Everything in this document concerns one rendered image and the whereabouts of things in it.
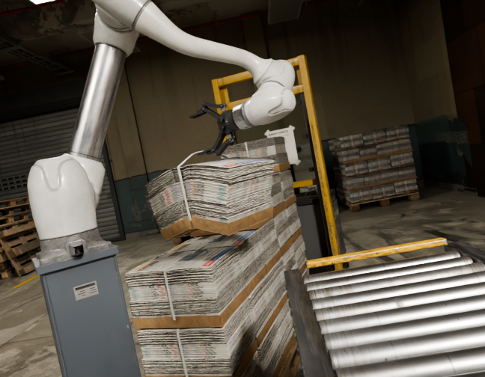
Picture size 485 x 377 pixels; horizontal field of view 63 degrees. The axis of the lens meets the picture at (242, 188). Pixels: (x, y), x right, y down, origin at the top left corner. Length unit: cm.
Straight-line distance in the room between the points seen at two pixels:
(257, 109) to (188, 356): 93
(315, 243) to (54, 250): 237
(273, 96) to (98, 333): 85
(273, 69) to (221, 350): 100
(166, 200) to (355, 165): 565
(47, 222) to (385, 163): 634
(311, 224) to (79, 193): 230
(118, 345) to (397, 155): 635
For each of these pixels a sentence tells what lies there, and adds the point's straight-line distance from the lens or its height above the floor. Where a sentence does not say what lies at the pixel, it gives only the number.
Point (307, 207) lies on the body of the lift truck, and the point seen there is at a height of 72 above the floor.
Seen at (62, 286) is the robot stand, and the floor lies 93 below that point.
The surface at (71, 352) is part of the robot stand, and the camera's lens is 119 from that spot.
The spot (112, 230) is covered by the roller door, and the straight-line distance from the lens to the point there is 911.
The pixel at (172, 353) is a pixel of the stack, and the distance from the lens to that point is 163.
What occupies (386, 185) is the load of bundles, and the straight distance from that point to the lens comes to 709.
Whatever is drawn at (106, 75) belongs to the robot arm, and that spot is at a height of 152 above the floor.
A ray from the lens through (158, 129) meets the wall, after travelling 874.
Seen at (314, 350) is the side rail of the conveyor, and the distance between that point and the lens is 79.
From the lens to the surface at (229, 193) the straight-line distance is 128.
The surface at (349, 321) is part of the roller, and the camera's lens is 89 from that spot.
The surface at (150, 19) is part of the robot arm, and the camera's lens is 129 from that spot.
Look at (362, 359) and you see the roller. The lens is 77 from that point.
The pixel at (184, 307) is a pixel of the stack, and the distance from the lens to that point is 151.
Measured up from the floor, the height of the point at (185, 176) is 115.
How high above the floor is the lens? 116
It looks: 4 degrees down
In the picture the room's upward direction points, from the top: 11 degrees counter-clockwise
